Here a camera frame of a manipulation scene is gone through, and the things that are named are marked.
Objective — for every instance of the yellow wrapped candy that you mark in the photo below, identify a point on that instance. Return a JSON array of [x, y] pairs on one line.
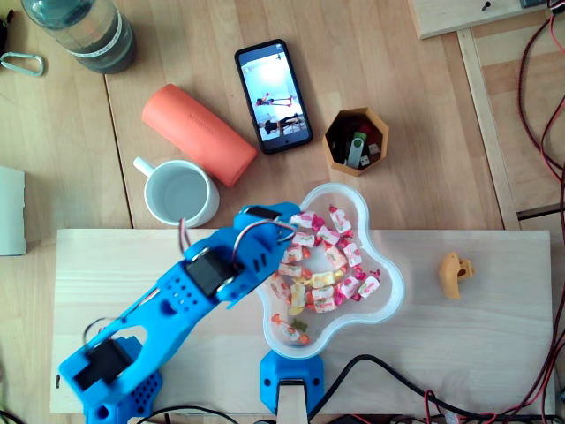
[[298, 295], [324, 278]]

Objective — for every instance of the light wooden base board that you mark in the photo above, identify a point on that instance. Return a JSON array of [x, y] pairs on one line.
[[419, 265]]

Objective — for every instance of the light wooden frame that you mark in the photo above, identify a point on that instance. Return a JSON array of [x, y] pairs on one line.
[[485, 132]]

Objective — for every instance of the silver carabiner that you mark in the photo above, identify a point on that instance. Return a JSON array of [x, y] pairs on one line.
[[22, 54]]

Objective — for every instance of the green wrapped candy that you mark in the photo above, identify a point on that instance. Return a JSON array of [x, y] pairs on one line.
[[299, 325]]

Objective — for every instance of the black USB stick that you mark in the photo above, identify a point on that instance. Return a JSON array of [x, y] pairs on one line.
[[336, 143]]

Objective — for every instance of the black smartphone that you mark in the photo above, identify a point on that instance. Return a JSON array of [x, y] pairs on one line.
[[273, 97]]

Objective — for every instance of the white box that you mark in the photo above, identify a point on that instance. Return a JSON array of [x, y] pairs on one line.
[[11, 212]]

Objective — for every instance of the yellow hexagonal printed cup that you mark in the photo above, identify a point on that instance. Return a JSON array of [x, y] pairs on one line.
[[342, 169]]

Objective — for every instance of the yellow 3D printed part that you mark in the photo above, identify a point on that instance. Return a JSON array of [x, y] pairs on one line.
[[450, 274]]

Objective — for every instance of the light wooden post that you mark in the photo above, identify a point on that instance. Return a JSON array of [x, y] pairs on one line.
[[291, 406]]

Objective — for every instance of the red USB stick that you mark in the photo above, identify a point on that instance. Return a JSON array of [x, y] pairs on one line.
[[368, 129]]

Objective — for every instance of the blue printed post base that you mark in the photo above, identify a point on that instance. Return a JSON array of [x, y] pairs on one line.
[[269, 375]]

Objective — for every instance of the orange white wrapped candy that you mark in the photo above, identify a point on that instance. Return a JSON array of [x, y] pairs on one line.
[[304, 339], [290, 332]]

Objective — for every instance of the grey device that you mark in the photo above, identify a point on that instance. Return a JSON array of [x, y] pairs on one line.
[[534, 3]]

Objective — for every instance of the orange foam roller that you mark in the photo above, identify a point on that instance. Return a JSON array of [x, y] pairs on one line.
[[198, 132]]

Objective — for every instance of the blue 3D printed robot arm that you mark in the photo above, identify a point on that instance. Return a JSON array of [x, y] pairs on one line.
[[154, 327]]

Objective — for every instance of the Haribo plastic candy tub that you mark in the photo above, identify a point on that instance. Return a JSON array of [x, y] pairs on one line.
[[388, 282]]

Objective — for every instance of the black screw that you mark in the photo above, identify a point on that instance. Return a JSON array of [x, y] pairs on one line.
[[487, 5]]

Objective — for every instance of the green silver USB stick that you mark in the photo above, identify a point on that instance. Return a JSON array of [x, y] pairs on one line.
[[355, 152]]

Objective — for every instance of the white ceramic mug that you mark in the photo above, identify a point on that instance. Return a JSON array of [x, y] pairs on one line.
[[181, 194]]

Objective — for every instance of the light wooden plank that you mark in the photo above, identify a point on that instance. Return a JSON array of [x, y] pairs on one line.
[[463, 17]]

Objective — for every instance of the clear plastic water bottle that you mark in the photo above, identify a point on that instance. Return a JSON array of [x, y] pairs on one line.
[[88, 35]]

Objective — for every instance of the pink white candy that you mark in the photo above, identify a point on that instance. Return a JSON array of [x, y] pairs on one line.
[[322, 293], [358, 274], [346, 240], [306, 220], [329, 235], [335, 257], [348, 287], [368, 286], [339, 219], [280, 289], [324, 305], [303, 240], [353, 255], [290, 269], [295, 255]]

